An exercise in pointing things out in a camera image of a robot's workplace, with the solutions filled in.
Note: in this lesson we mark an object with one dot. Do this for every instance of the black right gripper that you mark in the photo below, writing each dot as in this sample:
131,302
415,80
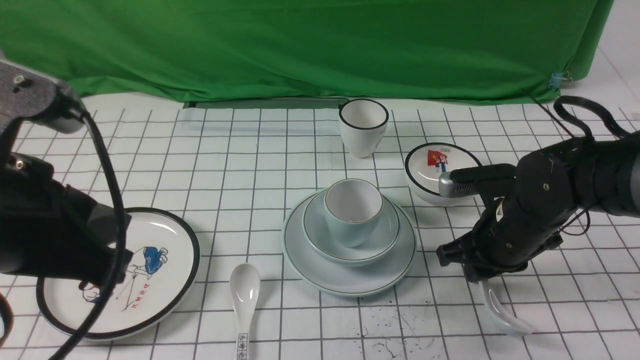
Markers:
540,202

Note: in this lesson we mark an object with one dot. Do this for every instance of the plain white ceramic spoon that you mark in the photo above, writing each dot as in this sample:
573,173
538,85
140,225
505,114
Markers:
505,321

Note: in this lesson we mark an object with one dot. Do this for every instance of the pale green bowl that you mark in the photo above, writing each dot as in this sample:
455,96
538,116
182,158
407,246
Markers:
354,248

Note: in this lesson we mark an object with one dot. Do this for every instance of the pale green plate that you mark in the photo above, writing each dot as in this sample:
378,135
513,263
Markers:
341,280

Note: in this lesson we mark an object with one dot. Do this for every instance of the pale green cup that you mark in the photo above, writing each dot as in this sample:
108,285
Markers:
352,209

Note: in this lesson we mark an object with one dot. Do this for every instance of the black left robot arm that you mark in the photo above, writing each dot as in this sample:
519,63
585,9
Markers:
51,230

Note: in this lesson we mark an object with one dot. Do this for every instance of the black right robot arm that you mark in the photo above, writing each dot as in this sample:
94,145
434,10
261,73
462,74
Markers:
604,178

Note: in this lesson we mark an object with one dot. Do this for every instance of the small bowl with cartoon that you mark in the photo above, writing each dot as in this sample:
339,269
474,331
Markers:
424,165

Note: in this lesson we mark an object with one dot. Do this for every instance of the white cup black rim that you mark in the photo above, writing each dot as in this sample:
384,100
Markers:
363,124

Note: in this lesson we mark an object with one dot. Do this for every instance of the blue binder clip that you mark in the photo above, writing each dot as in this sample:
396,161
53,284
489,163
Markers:
560,79

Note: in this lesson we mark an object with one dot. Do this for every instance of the white spoon with writing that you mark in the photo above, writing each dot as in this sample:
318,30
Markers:
244,283

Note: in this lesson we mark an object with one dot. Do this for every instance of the black rimmed cartoon plate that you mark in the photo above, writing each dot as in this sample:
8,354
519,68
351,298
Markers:
164,264

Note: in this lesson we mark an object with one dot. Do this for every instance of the green backdrop cloth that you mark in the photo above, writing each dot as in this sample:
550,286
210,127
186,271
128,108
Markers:
467,51

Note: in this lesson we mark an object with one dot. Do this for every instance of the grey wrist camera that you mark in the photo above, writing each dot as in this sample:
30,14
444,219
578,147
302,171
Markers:
487,181

